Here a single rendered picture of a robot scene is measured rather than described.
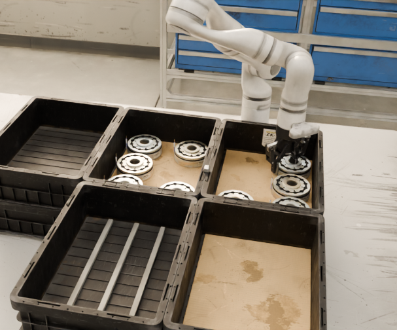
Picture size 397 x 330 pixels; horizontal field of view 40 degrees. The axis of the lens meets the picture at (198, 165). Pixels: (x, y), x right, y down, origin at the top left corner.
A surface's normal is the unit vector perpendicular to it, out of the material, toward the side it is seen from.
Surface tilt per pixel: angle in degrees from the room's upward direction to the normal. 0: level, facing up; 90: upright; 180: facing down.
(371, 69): 90
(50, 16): 90
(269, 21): 90
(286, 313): 0
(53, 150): 0
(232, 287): 0
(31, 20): 90
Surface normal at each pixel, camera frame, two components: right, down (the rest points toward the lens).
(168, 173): 0.04, -0.83
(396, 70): -0.13, 0.55
